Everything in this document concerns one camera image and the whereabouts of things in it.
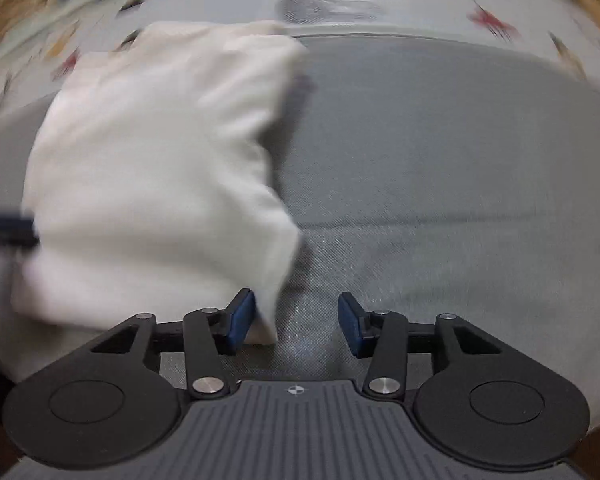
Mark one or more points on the white garment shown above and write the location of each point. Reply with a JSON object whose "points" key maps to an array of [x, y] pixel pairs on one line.
{"points": [[155, 160]]}

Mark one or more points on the grey printed blanket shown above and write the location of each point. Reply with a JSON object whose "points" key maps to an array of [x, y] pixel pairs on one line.
{"points": [[430, 5]]}

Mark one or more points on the plain grey mat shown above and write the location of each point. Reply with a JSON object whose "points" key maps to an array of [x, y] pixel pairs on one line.
{"points": [[430, 185]]}

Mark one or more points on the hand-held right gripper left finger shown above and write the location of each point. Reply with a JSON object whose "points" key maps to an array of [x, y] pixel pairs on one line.
{"points": [[242, 321]]}

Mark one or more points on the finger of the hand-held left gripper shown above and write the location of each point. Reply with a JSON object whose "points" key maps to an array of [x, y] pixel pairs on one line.
{"points": [[10, 227]]}

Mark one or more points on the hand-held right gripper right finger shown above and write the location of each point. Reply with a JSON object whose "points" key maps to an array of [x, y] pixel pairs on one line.
{"points": [[351, 325]]}

